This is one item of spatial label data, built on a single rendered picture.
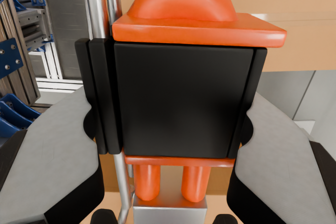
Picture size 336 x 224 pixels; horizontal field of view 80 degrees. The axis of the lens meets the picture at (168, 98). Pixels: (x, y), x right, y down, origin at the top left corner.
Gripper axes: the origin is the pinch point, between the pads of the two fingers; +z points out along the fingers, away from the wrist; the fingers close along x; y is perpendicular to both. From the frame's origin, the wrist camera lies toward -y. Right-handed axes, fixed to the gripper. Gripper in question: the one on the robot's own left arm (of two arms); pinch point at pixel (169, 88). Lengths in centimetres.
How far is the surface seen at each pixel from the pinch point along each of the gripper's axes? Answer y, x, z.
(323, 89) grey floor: 60, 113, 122
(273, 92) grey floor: 64, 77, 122
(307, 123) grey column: 90, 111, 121
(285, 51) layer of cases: 17, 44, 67
